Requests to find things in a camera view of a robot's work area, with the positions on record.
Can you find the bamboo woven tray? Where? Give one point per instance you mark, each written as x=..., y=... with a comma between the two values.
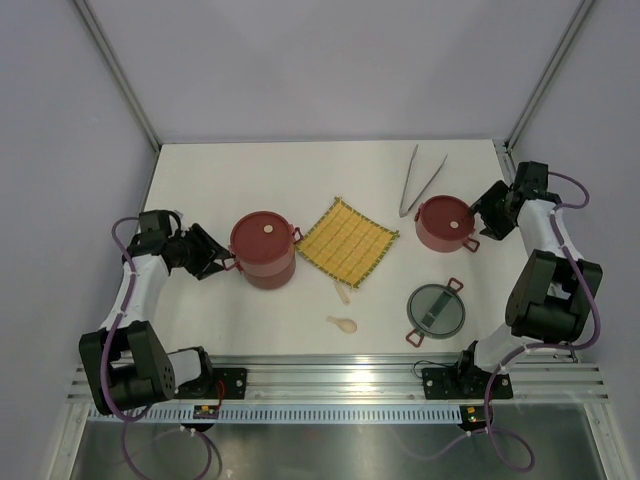
x=346, y=245

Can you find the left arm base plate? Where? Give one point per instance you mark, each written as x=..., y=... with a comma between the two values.
x=228, y=382

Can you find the aluminium rail frame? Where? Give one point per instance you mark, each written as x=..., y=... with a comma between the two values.
x=547, y=376

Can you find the red steel bowl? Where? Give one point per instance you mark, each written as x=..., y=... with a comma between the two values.
x=269, y=276
x=262, y=243
x=440, y=240

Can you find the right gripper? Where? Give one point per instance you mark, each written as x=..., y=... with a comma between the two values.
x=483, y=207

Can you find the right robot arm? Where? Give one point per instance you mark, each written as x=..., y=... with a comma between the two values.
x=555, y=292

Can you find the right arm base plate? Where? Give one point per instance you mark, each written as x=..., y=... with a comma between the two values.
x=440, y=383

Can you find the beige spoon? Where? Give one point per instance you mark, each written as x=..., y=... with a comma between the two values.
x=346, y=325

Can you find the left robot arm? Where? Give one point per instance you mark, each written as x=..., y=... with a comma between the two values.
x=126, y=365

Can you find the metal tongs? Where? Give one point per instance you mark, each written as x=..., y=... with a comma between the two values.
x=421, y=172

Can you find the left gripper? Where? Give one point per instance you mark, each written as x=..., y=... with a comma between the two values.
x=206, y=248

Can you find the white slotted cable duct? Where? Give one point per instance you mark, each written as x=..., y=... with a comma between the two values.
x=306, y=414

